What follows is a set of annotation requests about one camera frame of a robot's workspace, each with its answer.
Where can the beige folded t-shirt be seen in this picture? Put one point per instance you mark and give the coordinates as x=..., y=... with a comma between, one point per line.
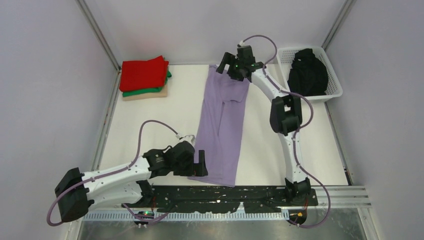
x=161, y=94

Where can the left aluminium corner post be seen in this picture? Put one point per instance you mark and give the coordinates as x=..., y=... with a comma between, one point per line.
x=87, y=13

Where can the green folded t-shirt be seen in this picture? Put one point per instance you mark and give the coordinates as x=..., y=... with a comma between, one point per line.
x=148, y=90

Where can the lavender t-shirt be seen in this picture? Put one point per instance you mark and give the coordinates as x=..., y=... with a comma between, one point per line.
x=220, y=128

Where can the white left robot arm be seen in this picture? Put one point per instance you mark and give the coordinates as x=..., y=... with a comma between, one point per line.
x=79, y=192

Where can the black t-shirt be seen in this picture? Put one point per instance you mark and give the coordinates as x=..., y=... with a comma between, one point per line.
x=308, y=76

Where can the aluminium corner post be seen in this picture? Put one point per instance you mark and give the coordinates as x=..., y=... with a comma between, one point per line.
x=338, y=23
x=87, y=13

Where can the red folded t-shirt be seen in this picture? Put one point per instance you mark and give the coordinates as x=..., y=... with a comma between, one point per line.
x=143, y=74

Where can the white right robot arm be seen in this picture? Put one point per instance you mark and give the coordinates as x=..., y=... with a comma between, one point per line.
x=285, y=115

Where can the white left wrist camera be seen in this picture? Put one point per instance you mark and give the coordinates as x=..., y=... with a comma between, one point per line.
x=190, y=138

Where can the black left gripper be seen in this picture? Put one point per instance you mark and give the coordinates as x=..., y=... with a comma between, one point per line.
x=195, y=169

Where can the right aluminium corner post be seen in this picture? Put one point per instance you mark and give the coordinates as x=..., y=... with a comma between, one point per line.
x=338, y=23

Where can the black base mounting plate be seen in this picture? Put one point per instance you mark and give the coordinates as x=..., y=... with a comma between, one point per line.
x=220, y=199

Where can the white plastic basket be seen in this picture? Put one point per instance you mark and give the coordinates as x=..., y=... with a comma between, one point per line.
x=285, y=57

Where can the aluminium front rail frame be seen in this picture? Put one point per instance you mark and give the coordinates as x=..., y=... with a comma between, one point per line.
x=334, y=197

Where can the white slotted cable duct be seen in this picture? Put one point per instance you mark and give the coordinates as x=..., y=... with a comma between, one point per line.
x=239, y=215

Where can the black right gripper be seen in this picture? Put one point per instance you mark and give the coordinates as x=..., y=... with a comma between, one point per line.
x=228, y=59

